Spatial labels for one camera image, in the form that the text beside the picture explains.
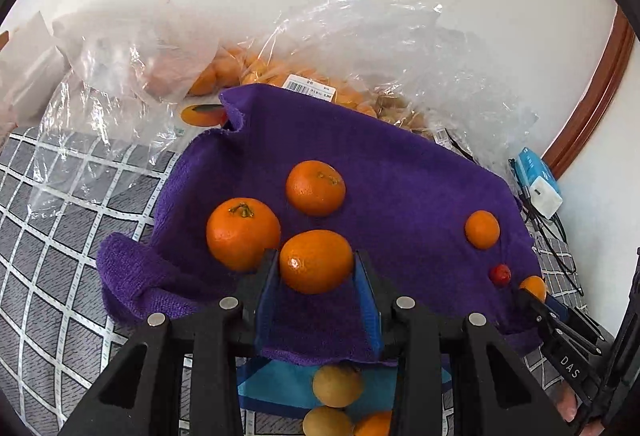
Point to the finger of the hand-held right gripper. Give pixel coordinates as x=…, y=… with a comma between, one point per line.
x=537, y=316
x=556, y=307

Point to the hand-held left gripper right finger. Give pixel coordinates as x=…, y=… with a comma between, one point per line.
x=367, y=311

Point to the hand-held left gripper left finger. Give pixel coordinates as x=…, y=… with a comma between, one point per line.
x=265, y=296

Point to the small mandarin orange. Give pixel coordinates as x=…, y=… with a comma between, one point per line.
x=482, y=229
x=532, y=287
x=372, y=423

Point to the small red fruit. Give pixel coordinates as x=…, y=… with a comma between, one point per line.
x=500, y=274

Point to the large mandarin orange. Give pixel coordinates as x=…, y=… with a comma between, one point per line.
x=315, y=188
x=316, y=261
x=243, y=241

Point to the purple towel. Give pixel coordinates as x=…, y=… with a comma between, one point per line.
x=400, y=176

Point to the person's right hand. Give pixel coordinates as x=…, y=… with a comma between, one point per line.
x=567, y=406

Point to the yellowish green round fruit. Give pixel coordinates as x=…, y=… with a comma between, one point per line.
x=327, y=422
x=337, y=386

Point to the white and blue charger box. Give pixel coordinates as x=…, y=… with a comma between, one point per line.
x=542, y=193

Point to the grey checked tablecloth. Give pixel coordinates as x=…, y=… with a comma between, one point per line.
x=75, y=266

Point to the clear bag of oranges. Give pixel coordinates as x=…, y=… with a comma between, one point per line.
x=210, y=76

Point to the clear bag of brown fruit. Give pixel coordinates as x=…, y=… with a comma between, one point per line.
x=425, y=66

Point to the crumpled clear plastic bag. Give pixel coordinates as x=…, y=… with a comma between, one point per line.
x=100, y=66

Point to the white plastic bag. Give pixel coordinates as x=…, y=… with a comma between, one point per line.
x=30, y=76

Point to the brown wooden door frame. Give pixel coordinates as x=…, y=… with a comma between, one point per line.
x=595, y=106

